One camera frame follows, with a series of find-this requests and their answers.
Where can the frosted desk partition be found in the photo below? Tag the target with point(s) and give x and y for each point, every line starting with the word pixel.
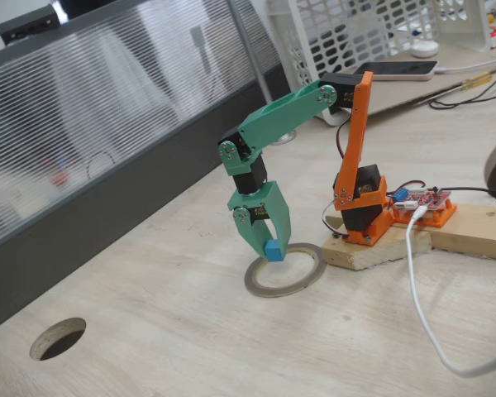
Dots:
pixel 107 103

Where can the silver metal foot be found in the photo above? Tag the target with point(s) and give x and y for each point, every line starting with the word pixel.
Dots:
pixel 285 138

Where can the long wooden base plank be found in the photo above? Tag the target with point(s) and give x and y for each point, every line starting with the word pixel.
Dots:
pixel 479 231

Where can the pink smartphone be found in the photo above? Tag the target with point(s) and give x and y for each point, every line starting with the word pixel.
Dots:
pixel 401 70

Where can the brown cardboard sheet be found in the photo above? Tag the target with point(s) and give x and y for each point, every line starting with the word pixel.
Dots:
pixel 397 97

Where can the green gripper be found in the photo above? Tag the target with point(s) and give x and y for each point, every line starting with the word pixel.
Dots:
pixel 269 203

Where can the white plastic lattice basket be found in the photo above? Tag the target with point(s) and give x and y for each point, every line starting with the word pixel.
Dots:
pixel 335 41

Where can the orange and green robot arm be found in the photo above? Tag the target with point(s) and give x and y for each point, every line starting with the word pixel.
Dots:
pixel 289 113

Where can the red controller board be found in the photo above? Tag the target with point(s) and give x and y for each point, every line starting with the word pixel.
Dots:
pixel 425 198

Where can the orange board mount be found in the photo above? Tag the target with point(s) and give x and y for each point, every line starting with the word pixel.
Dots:
pixel 442 217

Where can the white earbud case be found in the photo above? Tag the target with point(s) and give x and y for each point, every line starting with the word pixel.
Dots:
pixel 425 49

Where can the black box device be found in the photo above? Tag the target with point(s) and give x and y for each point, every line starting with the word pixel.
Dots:
pixel 29 22

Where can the short wooden base block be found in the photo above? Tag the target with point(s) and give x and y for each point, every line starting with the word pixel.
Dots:
pixel 376 254

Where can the blue cube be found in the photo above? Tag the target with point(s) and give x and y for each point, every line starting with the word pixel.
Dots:
pixel 273 252

